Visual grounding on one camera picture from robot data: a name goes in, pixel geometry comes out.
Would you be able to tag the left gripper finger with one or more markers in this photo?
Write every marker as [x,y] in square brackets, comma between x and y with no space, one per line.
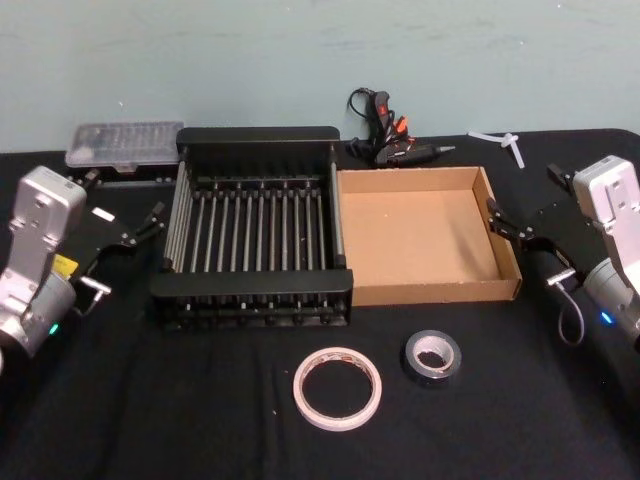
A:
[145,227]
[85,178]

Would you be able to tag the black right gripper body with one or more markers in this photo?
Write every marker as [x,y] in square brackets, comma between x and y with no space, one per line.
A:
[565,225]

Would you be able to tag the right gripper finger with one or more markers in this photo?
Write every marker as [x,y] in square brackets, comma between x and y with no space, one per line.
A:
[507,225]
[562,177]

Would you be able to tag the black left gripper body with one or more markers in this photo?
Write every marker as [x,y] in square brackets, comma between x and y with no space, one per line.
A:
[97,232]

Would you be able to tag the white tape roll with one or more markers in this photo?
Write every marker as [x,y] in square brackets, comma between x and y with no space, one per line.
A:
[300,395]

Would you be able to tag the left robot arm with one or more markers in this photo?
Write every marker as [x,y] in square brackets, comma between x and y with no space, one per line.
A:
[35,225]

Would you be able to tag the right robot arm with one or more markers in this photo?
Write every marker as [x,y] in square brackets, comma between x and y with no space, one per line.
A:
[610,200]

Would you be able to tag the clear plastic case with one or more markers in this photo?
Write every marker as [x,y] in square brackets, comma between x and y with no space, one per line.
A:
[125,142]

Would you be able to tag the shallow brown cardboard tray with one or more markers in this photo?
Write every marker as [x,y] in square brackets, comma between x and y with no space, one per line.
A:
[415,235]

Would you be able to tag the black rack with steel bars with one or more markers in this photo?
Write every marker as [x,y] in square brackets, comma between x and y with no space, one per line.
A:
[250,286]

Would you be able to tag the silver tape roll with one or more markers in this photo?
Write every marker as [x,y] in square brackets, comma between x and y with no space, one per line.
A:
[453,366]

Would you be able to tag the black table cloth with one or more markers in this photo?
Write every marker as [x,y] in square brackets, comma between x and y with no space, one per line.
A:
[200,425]

